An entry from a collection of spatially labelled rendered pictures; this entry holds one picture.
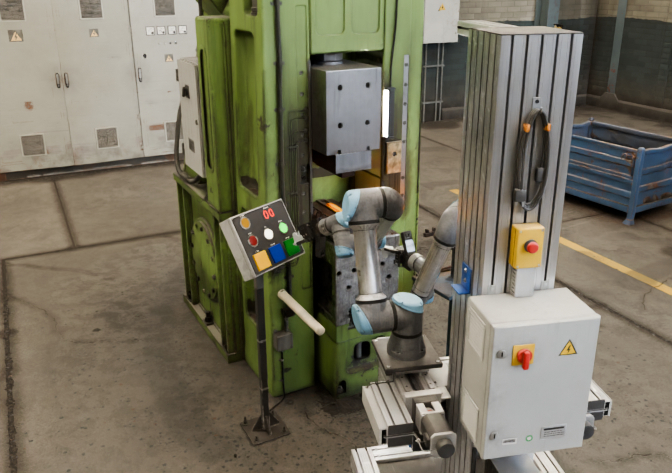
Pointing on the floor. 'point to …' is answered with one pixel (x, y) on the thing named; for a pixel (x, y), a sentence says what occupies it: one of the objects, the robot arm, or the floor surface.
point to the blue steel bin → (620, 167)
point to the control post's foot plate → (264, 429)
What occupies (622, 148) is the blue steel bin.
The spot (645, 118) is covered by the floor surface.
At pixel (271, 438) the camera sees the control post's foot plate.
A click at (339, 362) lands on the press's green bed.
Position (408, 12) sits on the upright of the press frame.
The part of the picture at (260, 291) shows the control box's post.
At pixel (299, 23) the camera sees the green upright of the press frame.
